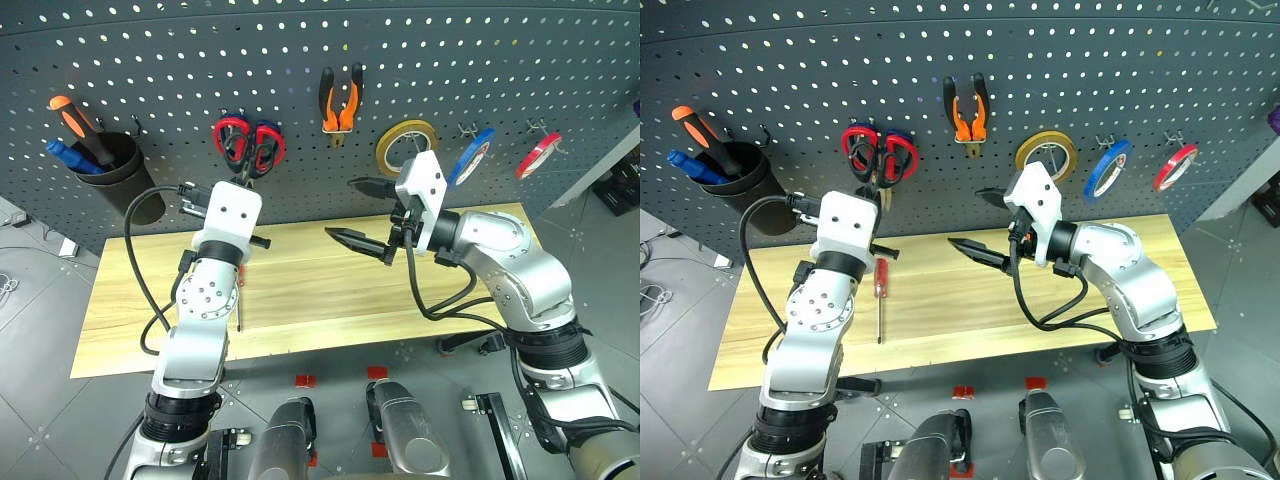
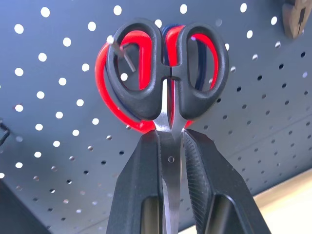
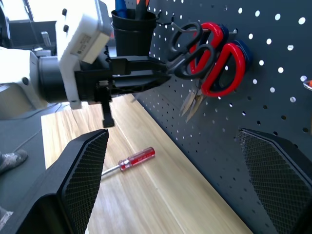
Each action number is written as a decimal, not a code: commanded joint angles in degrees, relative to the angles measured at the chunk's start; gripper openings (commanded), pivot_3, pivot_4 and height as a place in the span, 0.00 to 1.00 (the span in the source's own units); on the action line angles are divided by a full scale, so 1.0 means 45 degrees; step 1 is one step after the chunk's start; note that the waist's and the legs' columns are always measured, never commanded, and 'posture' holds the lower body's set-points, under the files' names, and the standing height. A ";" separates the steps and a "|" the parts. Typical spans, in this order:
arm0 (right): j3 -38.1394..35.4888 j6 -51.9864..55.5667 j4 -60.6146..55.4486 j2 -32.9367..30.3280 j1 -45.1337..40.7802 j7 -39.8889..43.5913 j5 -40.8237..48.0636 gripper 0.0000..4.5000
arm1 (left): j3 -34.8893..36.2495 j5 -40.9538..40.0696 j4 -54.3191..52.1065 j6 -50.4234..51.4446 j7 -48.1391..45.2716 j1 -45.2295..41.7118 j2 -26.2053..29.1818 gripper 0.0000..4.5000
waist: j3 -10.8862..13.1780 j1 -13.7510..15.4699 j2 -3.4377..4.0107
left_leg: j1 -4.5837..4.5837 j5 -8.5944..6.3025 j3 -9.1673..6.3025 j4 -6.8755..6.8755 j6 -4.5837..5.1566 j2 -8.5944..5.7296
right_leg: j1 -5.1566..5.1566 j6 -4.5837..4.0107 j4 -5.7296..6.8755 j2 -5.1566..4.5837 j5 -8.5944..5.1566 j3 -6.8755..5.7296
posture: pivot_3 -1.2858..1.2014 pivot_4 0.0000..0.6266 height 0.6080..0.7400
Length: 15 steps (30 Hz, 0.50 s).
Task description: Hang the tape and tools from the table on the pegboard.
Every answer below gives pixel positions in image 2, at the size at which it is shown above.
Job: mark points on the silver metal peg hook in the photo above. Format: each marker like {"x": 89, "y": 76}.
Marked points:
{"x": 122, "y": 52}

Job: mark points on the dark grey perforated pegboard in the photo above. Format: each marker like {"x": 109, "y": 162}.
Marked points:
{"x": 61, "y": 122}

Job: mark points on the black pegboard hook bracket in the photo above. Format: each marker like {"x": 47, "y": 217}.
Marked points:
{"x": 3, "y": 132}

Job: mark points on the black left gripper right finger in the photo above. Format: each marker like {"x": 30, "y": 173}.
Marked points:
{"x": 219, "y": 180}

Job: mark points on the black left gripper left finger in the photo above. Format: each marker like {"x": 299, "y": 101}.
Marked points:
{"x": 136, "y": 185}

